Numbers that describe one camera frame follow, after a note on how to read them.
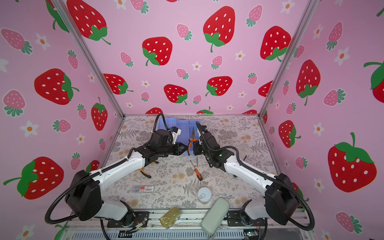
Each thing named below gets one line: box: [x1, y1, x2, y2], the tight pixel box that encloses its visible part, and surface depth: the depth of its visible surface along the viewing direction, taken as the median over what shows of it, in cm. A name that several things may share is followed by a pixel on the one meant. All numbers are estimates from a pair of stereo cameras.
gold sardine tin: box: [159, 206, 181, 229], surface depth 73 cm
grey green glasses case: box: [201, 197, 230, 236], surface depth 75 cm
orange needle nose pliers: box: [188, 127, 198, 156], surface depth 82 cm
